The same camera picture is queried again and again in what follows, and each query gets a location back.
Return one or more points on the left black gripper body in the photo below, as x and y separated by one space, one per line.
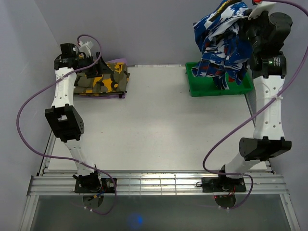
85 62

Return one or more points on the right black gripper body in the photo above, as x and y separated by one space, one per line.
250 29

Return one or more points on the blue white red patterned trousers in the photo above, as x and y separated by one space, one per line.
224 54

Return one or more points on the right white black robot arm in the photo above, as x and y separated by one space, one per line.
268 73

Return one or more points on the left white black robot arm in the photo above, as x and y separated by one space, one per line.
63 118

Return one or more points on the camouflage yellow green trousers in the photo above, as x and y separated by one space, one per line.
92 87

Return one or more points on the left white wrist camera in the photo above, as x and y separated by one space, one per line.
84 48

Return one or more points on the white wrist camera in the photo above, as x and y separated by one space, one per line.
84 48
261 6

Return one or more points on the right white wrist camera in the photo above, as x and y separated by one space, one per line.
261 6

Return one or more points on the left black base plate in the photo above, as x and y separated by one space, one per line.
94 184

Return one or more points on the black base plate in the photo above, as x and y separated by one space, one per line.
222 184
94 184

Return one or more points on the aluminium frame rail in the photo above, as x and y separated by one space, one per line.
138 184

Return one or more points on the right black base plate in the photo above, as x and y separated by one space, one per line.
222 184

